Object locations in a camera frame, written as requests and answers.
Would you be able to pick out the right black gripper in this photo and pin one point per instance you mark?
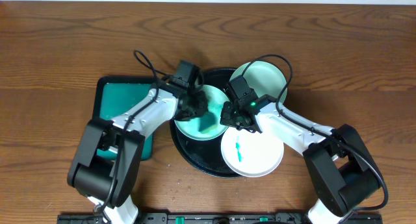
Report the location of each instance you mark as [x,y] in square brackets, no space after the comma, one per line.
[232,114]

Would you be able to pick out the pale green plate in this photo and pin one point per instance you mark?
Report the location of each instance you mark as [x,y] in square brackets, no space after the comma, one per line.
[263,77]

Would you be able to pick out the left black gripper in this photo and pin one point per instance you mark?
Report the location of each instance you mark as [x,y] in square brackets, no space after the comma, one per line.
[194,104]

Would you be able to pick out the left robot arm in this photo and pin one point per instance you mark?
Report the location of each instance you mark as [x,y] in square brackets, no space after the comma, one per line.
[105,166]

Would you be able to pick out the mint plate with green smear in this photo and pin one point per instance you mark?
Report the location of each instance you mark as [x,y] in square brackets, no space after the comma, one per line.
[216,99]

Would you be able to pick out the black rail at table edge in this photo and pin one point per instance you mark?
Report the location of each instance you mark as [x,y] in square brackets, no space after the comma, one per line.
[163,218]

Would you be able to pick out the black tray with green water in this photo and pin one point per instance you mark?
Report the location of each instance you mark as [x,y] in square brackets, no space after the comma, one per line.
[117,94]

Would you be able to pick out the round black tray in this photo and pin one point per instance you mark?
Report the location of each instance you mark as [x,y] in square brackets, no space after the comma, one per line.
[205,156]

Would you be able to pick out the green yellow sponge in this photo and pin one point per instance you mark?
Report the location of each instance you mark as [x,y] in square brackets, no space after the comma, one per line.
[207,122]

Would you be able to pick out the white plate with green stain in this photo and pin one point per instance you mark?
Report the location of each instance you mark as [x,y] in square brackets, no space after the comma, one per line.
[251,154]

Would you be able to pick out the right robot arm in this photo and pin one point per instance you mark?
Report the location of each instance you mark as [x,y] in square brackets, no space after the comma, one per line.
[341,168]

